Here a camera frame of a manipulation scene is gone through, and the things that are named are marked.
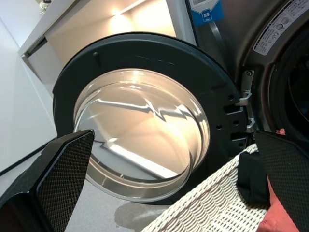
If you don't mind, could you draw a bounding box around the black cloth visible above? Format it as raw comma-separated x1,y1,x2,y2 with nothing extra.
236,144,272,206

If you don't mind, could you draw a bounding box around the orange cloth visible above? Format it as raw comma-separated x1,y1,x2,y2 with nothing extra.
259,185,301,232

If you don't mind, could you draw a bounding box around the pale woven basket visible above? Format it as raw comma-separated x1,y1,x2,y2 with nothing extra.
141,144,268,232

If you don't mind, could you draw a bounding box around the grey washing machine tower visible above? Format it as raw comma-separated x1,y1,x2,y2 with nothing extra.
184,0,309,148

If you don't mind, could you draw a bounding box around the silver door hinge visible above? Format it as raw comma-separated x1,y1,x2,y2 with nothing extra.
235,69,256,132

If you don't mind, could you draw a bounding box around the round washer drum opening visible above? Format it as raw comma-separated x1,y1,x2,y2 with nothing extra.
264,36,309,138

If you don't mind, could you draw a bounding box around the curved white warning label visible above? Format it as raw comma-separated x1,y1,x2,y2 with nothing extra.
253,0,300,58

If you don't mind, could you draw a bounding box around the white counter cabinet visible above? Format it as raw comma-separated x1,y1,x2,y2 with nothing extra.
19,0,195,84

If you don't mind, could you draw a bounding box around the round glass washer door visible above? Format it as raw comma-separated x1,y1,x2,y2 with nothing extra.
52,33,254,206

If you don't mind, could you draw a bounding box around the blue energy label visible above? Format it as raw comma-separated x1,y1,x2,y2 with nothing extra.
190,0,225,27

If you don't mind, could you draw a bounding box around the light grey vertical panel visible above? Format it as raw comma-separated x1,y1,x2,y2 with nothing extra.
166,0,201,46

